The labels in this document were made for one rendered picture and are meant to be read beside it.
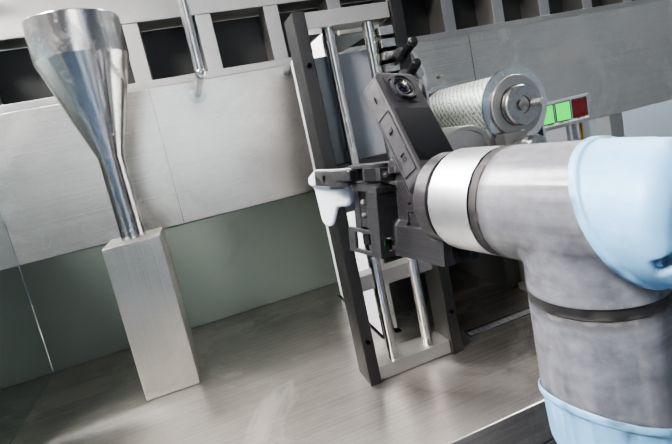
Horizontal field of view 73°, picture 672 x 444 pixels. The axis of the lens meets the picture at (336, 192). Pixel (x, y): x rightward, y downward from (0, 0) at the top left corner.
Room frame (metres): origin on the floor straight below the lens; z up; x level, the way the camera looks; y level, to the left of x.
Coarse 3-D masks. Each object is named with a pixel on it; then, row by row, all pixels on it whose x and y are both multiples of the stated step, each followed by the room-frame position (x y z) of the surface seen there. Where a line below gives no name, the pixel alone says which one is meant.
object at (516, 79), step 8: (504, 80) 0.86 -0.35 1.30; (512, 80) 0.86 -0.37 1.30; (520, 80) 0.87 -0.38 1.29; (528, 80) 0.87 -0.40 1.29; (496, 88) 0.85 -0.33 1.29; (504, 88) 0.86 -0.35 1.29; (536, 88) 0.88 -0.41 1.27; (496, 96) 0.85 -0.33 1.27; (496, 104) 0.85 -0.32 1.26; (496, 112) 0.85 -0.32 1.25; (496, 120) 0.85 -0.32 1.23; (504, 120) 0.85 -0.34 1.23; (536, 120) 0.87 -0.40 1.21; (504, 128) 0.85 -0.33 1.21; (512, 128) 0.86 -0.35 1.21; (520, 128) 0.86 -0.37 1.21; (528, 128) 0.87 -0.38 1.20
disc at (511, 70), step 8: (496, 72) 0.86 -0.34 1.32; (504, 72) 0.87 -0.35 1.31; (512, 72) 0.87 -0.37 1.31; (520, 72) 0.88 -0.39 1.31; (528, 72) 0.88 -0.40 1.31; (496, 80) 0.86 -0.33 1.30; (536, 80) 0.88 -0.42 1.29; (488, 88) 0.85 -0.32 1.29; (488, 96) 0.85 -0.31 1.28; (544, 96) 0.89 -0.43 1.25; (488, 104) 0.85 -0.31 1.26; (488, 112) 0.85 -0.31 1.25; (544, 112) 0.89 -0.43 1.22; (488, 120) 0.85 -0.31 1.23; (544, 120) 0.89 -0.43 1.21; (488, 128) 0.85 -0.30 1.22; (496, 128) 0.86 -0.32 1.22; (536, 128) 0.88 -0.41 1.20
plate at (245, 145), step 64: (448, 64) 1.21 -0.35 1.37; (512, 64) 1.26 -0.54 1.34; (576, 64) 1.32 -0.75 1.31; (640, 64) 1.39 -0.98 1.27; (0, 128) 0.92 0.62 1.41; (64, 128) 0.96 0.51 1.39; (128, 128) 0.99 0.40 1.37; (192, 128) 1.02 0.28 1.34; (256, 128) 1.06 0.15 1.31; (0, 192) 0.92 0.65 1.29; (64, 192) 0.95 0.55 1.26; (192, 192) 1.01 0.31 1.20; (256, 192) 1.05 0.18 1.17
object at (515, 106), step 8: (512, 88) 0.85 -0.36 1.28; (520, 88) 0.85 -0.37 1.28; (528, 88) 0.85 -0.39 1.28; (504, 96) 0.85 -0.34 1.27; (512, 96) 0.84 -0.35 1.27; (520, 96) 0.85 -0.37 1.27; (528, 96) 0.85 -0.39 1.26; (536, 96) 0.86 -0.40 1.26; (504, 104) 0.84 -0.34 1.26; (512, 104) 0.84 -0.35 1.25; (520, 104) 0.85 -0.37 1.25; (528, 104) 0.86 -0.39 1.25; (504, 112) 0.85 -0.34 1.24; (512, 112) 0.84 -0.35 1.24; (520, 112) 0.85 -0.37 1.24; (528, 112) 0.85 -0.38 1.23; (536, 112) 0.86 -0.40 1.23; (512, 120) 0.84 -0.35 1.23; (520, 120) 0.85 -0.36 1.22; (528, 120) 0.85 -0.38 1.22
